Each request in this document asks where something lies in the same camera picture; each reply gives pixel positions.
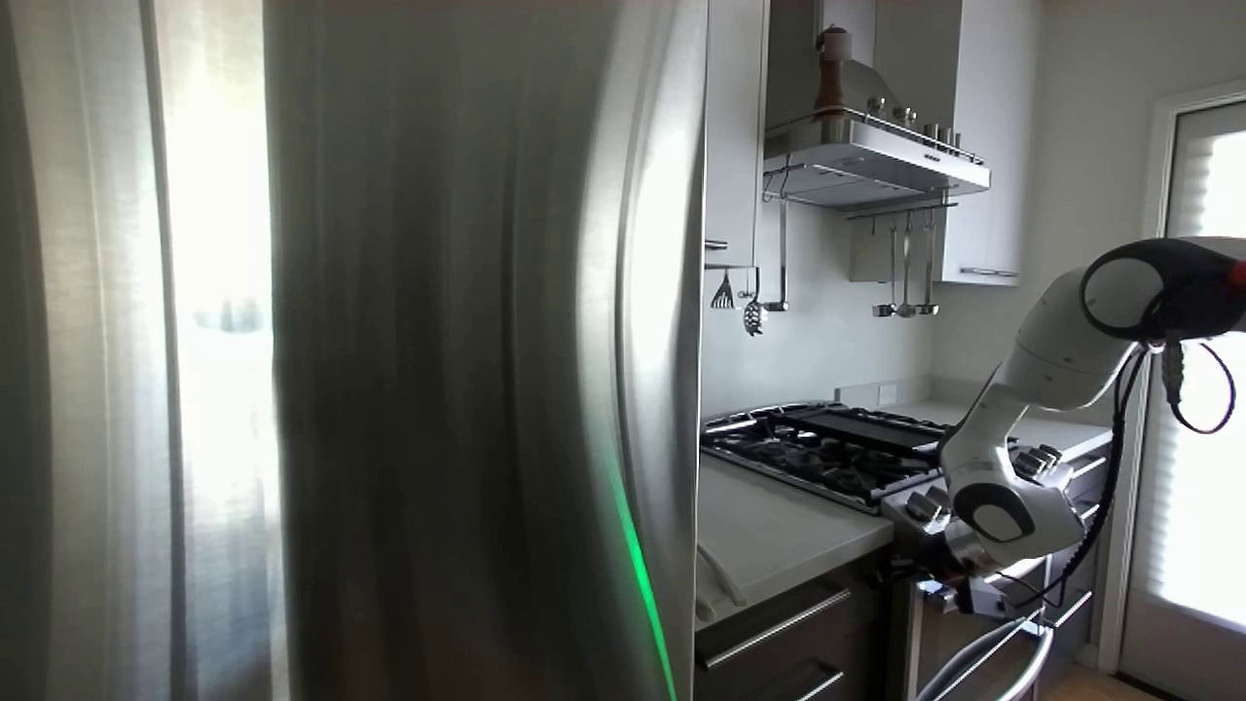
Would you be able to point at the white glass door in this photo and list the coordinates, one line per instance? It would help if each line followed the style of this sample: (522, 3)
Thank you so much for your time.
(1207, 520)

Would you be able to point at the white tall upper cabinet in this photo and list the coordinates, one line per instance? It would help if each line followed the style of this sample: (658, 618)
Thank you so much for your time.
(993, 129)

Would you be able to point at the hanging steel ladle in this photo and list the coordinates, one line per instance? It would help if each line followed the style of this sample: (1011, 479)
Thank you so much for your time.
(906, 308)
(880, 308)
(928, 308)

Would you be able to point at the dark grey wooden utensil drawer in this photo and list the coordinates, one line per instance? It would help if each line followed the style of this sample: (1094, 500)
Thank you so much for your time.
(803, 643)

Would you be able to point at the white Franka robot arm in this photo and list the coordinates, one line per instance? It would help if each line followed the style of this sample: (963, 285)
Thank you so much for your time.
(1075, 352)

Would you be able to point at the silver stove knob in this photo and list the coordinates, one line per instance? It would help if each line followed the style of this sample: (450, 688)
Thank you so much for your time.
(918, 509)
(940, 517)
(1036, 462)

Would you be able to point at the brown wooden pepper mill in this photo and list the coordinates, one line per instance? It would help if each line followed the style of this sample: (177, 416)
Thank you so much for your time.
(829, 81)

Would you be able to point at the hanging metal utensil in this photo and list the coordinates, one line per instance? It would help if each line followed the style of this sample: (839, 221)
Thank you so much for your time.
(754, 314)

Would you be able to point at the dark grey cabinet drawer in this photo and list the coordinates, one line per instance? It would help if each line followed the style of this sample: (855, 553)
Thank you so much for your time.
(754, 684)

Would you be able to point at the stainless steel range hood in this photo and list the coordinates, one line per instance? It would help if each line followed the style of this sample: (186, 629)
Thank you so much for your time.
(859, 156)

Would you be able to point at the black cast iron griddle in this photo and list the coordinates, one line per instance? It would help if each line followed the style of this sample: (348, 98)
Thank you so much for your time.
(871, 429)

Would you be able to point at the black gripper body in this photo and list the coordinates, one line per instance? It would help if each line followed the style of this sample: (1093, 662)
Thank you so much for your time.
(997, 595)

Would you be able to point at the stainless steel gas range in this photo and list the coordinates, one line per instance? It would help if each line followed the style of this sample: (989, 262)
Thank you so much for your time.
(829, 452)

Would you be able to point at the stainless steel refrigerator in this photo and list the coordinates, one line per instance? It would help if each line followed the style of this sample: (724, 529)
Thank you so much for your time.
(389, 325)

